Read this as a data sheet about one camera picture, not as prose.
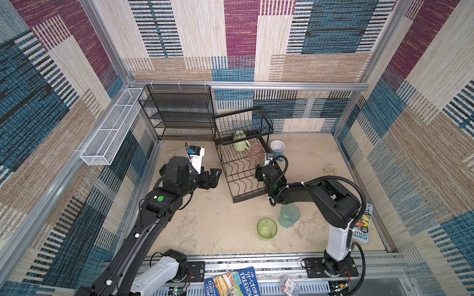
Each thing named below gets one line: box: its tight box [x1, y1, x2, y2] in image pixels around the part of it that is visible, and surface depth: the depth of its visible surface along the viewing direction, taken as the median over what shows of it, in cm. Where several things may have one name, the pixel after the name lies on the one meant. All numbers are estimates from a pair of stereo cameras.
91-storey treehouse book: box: [204, 266, 262, 296], surface depth 70 cm
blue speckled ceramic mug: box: [269, 139, 286, 162], surface depth 105 cm
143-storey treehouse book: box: [351, 202, 373, 245], surface depth 83 cm
